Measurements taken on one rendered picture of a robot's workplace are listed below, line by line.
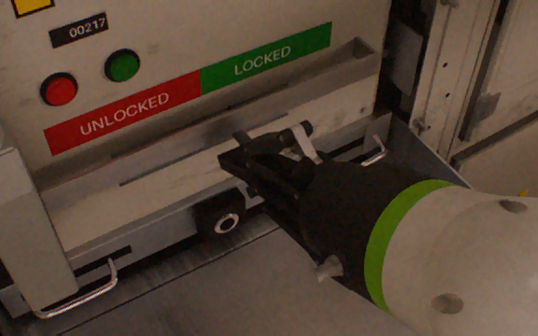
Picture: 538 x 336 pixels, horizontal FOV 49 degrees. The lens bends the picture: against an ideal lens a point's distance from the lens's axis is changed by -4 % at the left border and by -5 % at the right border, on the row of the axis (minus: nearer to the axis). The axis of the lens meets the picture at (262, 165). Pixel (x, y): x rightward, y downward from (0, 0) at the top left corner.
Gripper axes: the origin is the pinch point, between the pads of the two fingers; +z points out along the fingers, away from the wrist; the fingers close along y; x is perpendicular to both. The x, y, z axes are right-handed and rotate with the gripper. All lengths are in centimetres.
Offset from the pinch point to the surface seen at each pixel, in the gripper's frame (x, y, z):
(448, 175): 26.6, 13.6, 1.7
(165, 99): -4.6, -8.1, 3.7
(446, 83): 31.9, 3.4, 5.2
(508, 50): 40.4, 1.3, 1.7
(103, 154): -12.0, -4.9, 5.7
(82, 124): -13.1, -9.0, 3.3
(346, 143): 18.5, 7.7, 11.4
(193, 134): -3.7, -4.4, 1.3
